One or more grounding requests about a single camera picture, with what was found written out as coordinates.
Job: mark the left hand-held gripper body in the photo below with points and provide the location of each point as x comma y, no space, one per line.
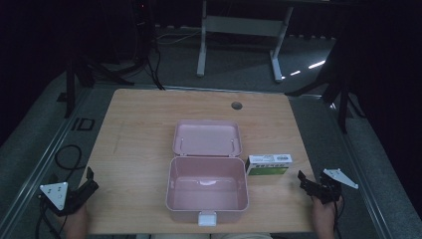
58,195

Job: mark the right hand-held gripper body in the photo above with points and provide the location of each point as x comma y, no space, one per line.
330,187

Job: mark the white and green medicine box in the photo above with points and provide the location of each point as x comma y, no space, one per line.
268,165

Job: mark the pink plastic storage box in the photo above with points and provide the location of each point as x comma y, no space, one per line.
207,172

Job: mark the person's right hand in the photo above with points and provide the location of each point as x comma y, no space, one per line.
325,212

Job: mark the person's left hand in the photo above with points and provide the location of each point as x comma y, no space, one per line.
77,215

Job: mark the black metal stand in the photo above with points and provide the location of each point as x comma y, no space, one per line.
343,99
70,86

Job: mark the grey table grommet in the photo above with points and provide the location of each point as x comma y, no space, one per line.
236,106

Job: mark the white metal desk frame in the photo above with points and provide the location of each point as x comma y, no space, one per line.
244,26

